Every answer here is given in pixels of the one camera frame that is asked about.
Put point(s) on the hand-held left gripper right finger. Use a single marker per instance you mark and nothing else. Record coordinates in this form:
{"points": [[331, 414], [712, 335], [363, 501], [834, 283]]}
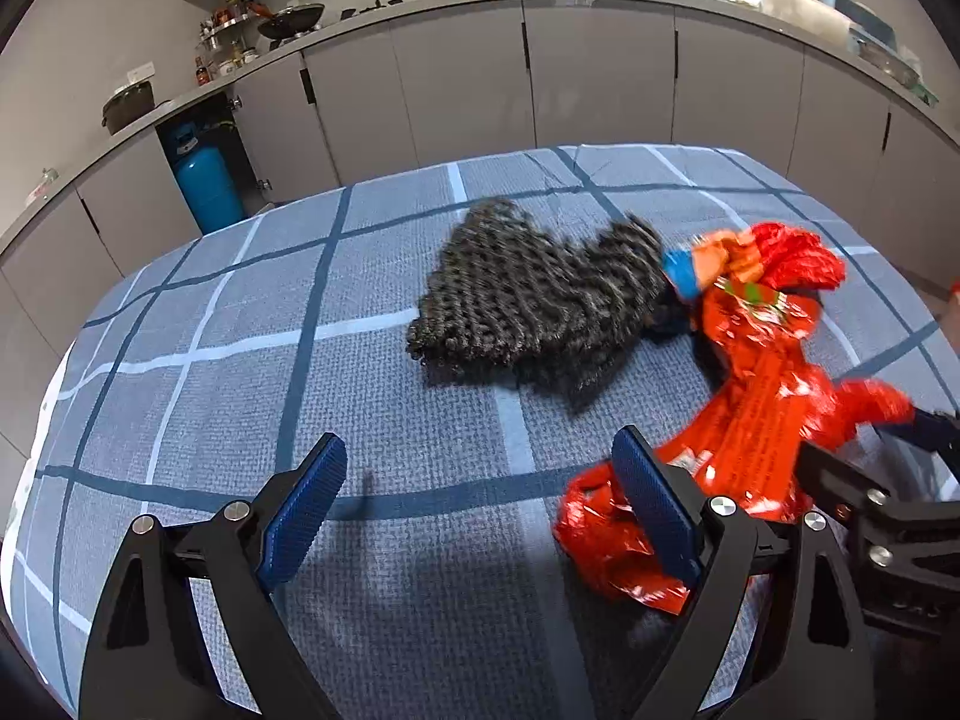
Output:
{"points": [[660, 510]]}

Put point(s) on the gas stove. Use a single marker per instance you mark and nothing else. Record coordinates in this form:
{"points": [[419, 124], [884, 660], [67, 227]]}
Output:
{"points": [[367, 11]]}

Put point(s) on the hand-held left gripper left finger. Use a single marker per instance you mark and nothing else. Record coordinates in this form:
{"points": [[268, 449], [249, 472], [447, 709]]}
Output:
{"points": [[304, 517]]}

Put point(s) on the blue plaid tablecloth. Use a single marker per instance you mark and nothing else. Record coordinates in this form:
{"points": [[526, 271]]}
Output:
{"points": [[225, 405]]}

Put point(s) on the white plastic basin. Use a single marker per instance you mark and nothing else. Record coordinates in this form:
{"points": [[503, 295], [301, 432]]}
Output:
{"points": [[799, 9]]}

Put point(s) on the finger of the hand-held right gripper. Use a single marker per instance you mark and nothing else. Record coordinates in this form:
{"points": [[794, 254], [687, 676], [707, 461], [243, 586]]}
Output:
{"points": [[934, 431], [847, 484]]}

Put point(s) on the dark grey knitted cloth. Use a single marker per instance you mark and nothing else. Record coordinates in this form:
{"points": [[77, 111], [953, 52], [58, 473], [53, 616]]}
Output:
{"points": [[517, 300]]}

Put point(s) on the dark sauce bottle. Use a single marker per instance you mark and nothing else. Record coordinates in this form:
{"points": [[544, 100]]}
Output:
{"points": [[202, 73]]}

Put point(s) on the green dish tray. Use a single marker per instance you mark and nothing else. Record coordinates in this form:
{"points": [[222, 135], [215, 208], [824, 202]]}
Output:
{"points": [[926, 90]]}

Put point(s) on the grey base cabinets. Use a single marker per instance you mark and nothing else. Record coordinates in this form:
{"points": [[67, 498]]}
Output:
{"points": [[465, 82]]}

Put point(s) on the small blue gas cylinder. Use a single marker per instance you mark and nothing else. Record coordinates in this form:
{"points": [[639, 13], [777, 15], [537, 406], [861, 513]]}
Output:
{"points": [[206, 187]]}

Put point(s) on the blue dish box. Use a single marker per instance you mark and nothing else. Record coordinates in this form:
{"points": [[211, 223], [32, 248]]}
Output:
{"points": [[862, 15]]}

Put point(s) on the metal spice rack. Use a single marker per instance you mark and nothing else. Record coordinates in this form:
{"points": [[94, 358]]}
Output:
{"points": [[229, 30]]}

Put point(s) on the dark cooking pot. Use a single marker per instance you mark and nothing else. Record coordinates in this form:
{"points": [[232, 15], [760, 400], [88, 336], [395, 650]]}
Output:
{"points": [[127, 109]]}

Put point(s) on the metal basin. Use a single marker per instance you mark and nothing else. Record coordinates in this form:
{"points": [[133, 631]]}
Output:
{"points": [[889, 60]]}

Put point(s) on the black wok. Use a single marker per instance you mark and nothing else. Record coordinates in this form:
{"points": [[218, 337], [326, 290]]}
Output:
{"points": [[292, 19]]}

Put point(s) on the red snack wrapper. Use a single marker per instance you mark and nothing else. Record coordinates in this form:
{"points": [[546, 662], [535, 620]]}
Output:
{"points": [[765, 405]]}

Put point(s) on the small clear bottle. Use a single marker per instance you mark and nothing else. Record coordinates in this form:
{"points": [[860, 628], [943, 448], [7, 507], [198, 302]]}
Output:
{"points": [[43, 186]]}

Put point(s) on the white wall outlet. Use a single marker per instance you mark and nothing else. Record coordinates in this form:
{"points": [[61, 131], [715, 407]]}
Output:
{"points": [[140, 73]]}

